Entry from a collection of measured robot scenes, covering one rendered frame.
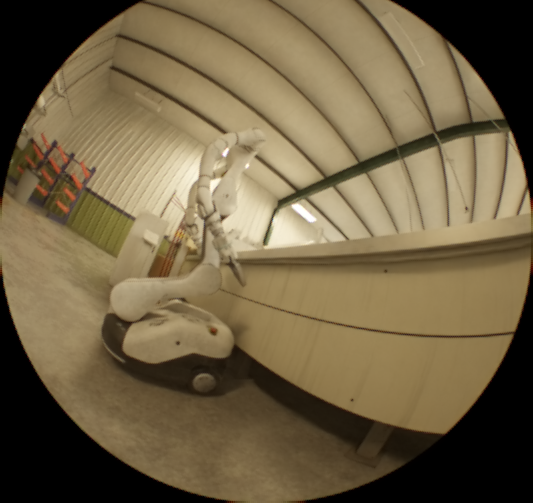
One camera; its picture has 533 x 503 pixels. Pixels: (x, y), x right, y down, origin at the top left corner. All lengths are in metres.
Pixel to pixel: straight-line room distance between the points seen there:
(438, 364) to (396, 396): 0.14
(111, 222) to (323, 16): 8.15
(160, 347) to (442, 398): 0.91
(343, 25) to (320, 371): 5.68
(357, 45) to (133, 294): 5.74
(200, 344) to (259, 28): 5.81
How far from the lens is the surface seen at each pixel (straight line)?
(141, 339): 0.77
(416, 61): 4.40
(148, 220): 2.38
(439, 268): 0.61
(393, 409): 0.62
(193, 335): 0.76
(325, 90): 5.59
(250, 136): 1.06
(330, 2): 5.54
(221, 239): 0.75
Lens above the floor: 0.53
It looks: 21 degrees up
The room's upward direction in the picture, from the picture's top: 19 degrees clockwise
